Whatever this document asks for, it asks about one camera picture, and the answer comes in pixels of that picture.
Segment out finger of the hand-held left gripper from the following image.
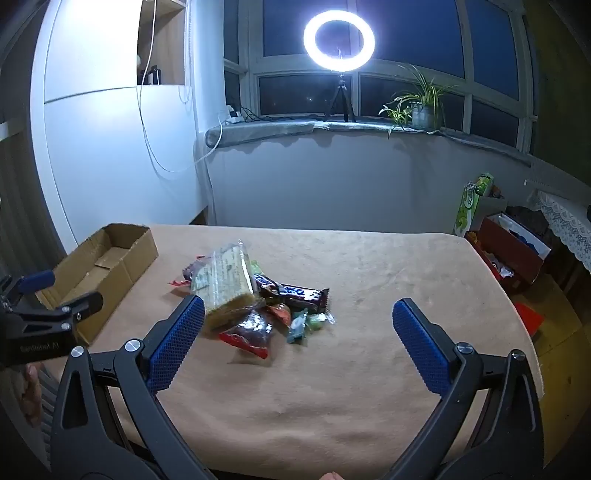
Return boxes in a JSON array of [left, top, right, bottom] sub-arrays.
[[0, 269, 57, 305], [9, 291, 105, 341]]

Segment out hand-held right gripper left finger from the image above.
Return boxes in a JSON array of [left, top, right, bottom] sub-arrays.
[[48, 295, 206, 480]]

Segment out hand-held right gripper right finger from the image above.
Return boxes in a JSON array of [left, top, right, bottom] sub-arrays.
[[388, 298, 546, 480]]

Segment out cardboard box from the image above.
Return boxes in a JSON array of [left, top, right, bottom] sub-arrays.
[[34, 223, 159, 347]]

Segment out dark snack packet red ends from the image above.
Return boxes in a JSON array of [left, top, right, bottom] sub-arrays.
[[168, 256, 208, 289], [218, 310, 274, 361]]

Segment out clear packet of crackers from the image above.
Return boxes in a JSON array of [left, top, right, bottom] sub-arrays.
[[190, 241, 266, 330]]

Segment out orange candy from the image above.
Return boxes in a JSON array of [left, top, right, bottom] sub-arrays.
[[265, 302, 293, 326]]

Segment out green candy packet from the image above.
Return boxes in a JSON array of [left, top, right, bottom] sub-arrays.
[[305, 311, 335, 330]]

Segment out blue-green candy packet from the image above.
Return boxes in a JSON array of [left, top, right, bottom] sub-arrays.
[[286, 309, 309, 344]]

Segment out brown chocolate bar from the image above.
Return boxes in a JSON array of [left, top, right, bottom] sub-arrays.
[[254, 274, 331, 315]]

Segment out person's left hand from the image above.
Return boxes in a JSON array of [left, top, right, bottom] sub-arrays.
[[21, 362, 47, 428]]

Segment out red bag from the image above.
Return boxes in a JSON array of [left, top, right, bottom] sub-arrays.
[[515, 302, 546, 337]]

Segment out red open box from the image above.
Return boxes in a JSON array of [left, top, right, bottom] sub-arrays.
[[466, 215, 552, 291]]

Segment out green carton box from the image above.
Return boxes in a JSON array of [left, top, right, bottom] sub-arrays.
[[455, 173, 495, 238]]

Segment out white cabinet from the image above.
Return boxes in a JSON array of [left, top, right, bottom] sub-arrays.
[[30, 0, 206, 252]]

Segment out lace-covered side table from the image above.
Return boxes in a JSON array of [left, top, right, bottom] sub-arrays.
[[526, 189, 591, 273]]

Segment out grey window sill cloth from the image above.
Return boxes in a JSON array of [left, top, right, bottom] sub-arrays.
[[205, 117, 532, 167]]

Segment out potted spider plant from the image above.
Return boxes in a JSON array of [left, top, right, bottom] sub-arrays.
[[379, 65, 458, 139]]

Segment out wooden open shelf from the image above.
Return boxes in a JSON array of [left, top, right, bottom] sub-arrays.
[[137, 0, 188, 86]]

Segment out olive curtain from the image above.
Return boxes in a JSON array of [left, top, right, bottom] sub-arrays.
[[526, 0, 591, 158]]

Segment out window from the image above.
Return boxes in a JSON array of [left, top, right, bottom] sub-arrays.
[[224, 0, 539, 158]]

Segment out white cable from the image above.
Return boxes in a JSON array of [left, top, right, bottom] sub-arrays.
[[136, 0, 223, 174]]

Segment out black cable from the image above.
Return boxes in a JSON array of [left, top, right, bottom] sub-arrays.
[[238, 107, 324, 123]]

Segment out ring light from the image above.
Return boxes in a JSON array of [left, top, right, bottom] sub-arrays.
[[302, 10, 376, 73]]

